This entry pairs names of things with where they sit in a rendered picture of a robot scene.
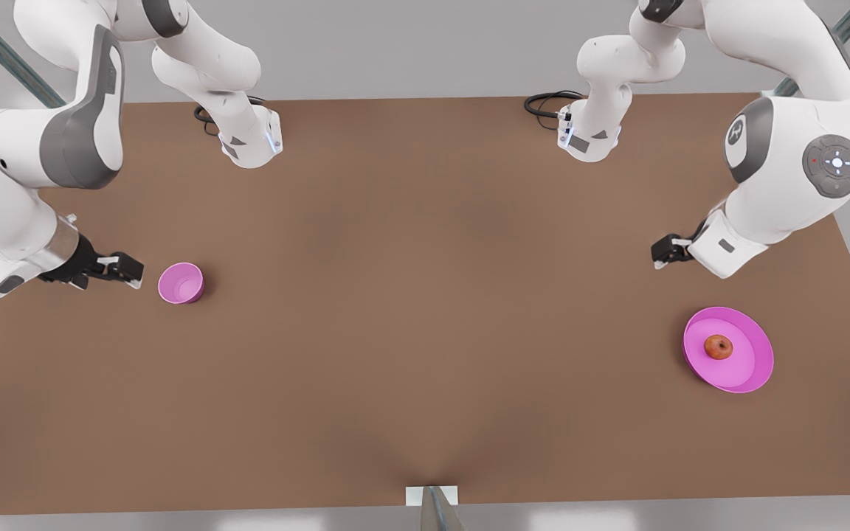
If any pink plate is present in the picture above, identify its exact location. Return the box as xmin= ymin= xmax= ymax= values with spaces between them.
xmin=683 ymin=306 xmax=775 ymax=395

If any pink bowl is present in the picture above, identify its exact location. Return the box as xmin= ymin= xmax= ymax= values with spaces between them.
xmin=157 ymin=262 xmax=206 ymax=306

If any silver frame post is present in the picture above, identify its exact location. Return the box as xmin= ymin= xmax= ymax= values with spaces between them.
xmin=421 ymin=485 xmax=468 ymax=531
xmin=0 ymin=0 xmax=66 ymax=109
xmin=774 ymin=0 xmax=850 ymax=97

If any white post foot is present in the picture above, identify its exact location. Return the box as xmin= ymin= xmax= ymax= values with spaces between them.
xmin=405 ymin=485 xmax=460 ymax=507

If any black cable loop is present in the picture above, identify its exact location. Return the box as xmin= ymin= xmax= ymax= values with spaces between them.
xmin=194 ymin=95 xmax=268 ymax=138
xmin=524 ymin=91 xmax=585 ymax=132

